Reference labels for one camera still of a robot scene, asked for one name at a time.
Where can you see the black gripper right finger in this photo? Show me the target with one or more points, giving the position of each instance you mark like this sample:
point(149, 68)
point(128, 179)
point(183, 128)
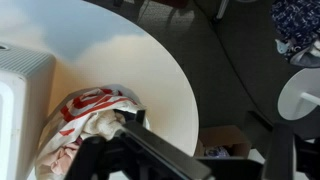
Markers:
point(281, 153)

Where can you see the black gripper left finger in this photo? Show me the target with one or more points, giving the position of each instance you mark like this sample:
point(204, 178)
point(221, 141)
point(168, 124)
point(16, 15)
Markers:
point(166, 150)

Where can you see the pink cloth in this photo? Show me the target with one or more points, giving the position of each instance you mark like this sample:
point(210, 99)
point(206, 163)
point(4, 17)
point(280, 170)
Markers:
point(61, 160)

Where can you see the brown cardboard box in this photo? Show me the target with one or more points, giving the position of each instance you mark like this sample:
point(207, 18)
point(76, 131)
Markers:
point(223, 136)

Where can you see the white plastic storage box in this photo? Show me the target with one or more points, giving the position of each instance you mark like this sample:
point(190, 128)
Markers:
point(20, 110)

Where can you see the small round white base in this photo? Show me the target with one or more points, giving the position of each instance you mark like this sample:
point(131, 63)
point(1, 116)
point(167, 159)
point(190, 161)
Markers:
point(296, 96)

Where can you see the red white striped cloth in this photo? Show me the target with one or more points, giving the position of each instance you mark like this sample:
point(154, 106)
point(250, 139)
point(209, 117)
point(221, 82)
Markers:
point(86, 103)

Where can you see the blue patterned fabric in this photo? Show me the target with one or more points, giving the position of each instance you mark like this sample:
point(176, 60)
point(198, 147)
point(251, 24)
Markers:
point(296, 23)

